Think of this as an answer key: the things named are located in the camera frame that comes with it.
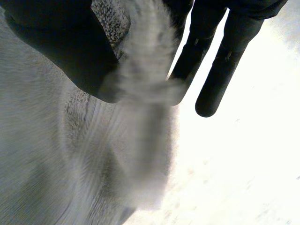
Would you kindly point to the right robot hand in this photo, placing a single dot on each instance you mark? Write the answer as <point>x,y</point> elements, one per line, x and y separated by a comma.
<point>65,42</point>

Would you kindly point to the grey towel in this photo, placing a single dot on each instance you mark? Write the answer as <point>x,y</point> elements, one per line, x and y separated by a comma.
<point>98,145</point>

